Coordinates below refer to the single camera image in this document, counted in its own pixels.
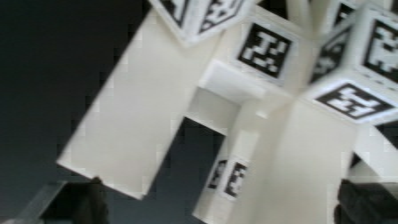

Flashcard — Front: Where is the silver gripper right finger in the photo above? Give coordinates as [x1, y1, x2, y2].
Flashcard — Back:
[333, 179, 398, 224]

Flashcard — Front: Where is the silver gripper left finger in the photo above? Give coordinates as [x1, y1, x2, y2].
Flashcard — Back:
[13, 178, 109, 224]

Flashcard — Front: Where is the white chair leg block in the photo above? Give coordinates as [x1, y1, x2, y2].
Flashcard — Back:
[193, 155, 248, 224]

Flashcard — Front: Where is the white chair back piece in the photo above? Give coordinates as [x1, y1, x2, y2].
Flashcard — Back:
[58, 0, 398, 224]

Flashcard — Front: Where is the small white marker cube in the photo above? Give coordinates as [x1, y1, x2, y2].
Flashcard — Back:
[147, 0, 257, 47]
[301, 1, 398, 124]

